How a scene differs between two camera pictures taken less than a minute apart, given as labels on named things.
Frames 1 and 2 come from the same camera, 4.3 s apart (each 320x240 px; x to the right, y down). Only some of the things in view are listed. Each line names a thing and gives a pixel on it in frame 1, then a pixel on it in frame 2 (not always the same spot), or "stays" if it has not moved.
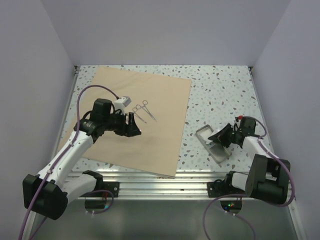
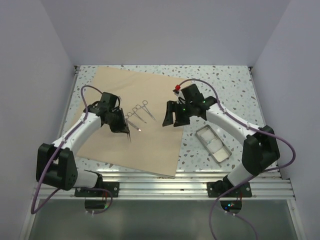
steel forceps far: (145, 102) stays
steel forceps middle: (134, 110) stays
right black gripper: (219, 137) to (172, 106)
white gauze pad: (205, 135) stays
